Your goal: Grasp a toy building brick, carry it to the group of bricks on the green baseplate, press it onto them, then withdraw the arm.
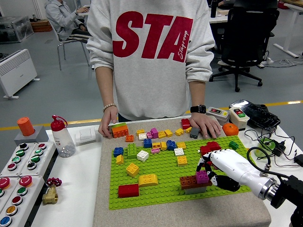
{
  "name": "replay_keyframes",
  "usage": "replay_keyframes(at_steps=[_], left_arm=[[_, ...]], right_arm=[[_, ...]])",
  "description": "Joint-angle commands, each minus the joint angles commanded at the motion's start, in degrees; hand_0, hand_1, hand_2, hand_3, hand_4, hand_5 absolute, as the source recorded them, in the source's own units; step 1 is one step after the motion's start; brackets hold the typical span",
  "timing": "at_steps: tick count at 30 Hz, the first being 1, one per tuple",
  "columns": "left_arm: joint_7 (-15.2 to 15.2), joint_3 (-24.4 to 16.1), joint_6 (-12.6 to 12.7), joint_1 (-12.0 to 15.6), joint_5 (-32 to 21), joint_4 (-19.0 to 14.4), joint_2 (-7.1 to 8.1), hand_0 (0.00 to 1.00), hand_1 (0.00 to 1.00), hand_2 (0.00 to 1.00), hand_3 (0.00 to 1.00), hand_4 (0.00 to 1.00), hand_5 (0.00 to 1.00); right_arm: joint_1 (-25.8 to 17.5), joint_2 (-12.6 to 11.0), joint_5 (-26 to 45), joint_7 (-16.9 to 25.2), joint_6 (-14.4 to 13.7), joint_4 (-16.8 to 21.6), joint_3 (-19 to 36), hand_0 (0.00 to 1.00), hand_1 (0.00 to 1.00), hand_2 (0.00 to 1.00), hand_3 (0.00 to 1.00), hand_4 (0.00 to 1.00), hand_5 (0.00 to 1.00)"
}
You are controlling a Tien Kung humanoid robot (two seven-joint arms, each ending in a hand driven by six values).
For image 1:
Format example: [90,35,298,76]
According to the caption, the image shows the black plug adapter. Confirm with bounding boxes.
[273,140,287,157]

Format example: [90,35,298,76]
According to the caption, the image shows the thin black cord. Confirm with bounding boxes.
[243,129,299,167]

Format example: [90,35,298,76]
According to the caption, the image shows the person's left hand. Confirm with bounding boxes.
[188,113,222,140]

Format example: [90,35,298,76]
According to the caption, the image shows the clear storage crate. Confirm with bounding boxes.
[0,15,35,44]

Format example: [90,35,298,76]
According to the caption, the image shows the curved yellow toy brick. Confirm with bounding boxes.
[138,174,159,188]

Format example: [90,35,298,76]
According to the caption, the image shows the white chair metal legs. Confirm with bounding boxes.
[48,20,92,71]

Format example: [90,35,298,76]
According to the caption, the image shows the large red toy brick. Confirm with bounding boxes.
[117,183,140,199]

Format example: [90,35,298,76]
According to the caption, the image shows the white red-green button box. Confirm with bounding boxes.
[228,106,250,131]

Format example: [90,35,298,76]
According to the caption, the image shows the grey long toy brick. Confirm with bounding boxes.
[184,186,207,195]

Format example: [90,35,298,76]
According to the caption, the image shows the white four-button control box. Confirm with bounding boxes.
[0,142,36,177]
[18,141,57,177]

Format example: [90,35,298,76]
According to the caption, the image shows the green studded baseplate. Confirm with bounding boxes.
[108,136,256,210]

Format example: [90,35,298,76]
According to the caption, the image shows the seated person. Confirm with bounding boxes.
[45,0,92,42]

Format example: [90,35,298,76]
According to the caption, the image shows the person's right hand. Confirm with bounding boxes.
[98,106,119,140]

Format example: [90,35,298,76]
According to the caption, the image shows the white emergency-stop button box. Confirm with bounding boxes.
[0,175,45,227]
[0,176,21,213]

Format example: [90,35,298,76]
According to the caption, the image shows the black smartwatch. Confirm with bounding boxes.
[190,105,207,114]

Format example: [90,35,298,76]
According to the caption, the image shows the clear bottle red cap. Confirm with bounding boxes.
[50,115,77,158]

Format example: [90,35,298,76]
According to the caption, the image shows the white panel heater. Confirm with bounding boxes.
[0,48,41,99]

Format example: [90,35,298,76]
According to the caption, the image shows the tall lime toy brick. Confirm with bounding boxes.
[127,143,138,159]

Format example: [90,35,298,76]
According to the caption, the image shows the black bottle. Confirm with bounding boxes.
[210,0,218,18]

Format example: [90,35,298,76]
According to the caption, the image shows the black office chair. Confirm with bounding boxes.
[208,3,280,93]

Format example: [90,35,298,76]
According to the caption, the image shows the white wall switch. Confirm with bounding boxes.
[75,128,97,145]

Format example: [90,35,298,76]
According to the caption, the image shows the orange fruit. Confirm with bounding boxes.
[222,122,240,137]

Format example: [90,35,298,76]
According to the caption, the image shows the white desk wooden top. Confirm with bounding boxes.
[273,2,303,59]

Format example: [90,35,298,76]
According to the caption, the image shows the black handheld controller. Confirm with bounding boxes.
[229,98,282,131]

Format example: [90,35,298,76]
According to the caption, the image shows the grey-brown mat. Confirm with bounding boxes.
[92,117,272,227]

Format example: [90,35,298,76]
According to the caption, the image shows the large orange toy brick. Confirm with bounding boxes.
[111,125,130,139]

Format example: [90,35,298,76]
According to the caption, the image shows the brass valve red handle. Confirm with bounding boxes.
[42,177,62,205]

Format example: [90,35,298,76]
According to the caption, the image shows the wooden crate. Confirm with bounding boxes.
[30,20,53,33]

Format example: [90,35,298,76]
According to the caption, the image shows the orange cylinder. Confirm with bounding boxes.
[16,117,36,137]

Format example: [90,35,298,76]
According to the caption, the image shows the bead bracelet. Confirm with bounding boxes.
[102,103,117,113]

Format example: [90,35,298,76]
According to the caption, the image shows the green plastic cup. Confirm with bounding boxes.
[254,138,276,158]

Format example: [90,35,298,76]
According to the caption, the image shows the brown toy brick slab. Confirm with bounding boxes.
[179,175,213,190]

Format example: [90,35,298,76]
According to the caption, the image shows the curved red toy brick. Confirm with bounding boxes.
[205,141,222,152]

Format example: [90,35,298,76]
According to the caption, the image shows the grey two-button switch box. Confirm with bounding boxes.
[205,106,231,126]

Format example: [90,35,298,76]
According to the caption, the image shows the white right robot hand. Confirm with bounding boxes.
[196,148,273,196]

